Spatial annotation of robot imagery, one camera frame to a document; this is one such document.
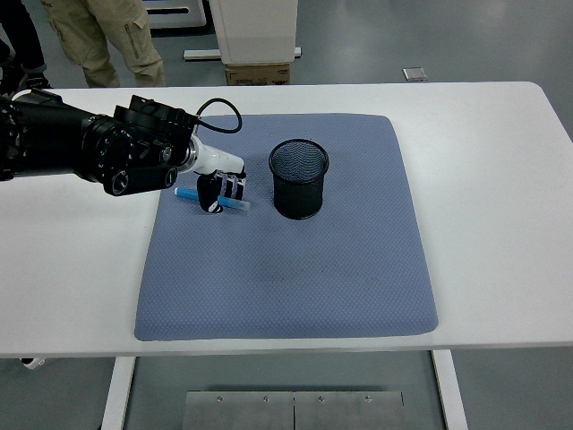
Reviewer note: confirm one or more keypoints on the blue-grey quilted mat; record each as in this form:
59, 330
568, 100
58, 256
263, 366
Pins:
286, 277

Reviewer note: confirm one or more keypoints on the white floor bar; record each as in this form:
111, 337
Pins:
201, 54

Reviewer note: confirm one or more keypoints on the small white black robot part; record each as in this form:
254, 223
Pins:
32, 362

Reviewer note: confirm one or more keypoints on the white machine with dark slot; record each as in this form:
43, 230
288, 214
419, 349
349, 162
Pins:
177, 13

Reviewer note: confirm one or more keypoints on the person in khaki trousers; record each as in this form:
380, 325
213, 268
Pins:
112, 40

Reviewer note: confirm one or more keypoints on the grey floor socket plate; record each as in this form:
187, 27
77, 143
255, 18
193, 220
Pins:
415, 74

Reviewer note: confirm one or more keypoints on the white table leg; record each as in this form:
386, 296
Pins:
450, 389
117, 394

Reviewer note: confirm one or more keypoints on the blue marker with clear cap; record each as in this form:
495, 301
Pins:
184, 192

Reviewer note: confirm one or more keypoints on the grey metal plate with screws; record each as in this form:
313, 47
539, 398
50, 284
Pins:
349, 412
237, 412

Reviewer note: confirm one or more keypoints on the black mesh pen holder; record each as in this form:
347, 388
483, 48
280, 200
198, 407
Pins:
299, 197

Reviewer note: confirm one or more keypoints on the brown cardboard box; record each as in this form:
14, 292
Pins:
257, 74

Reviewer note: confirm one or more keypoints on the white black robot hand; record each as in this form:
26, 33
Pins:
219, 160

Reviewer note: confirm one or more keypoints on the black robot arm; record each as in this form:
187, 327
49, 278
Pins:
89, 148

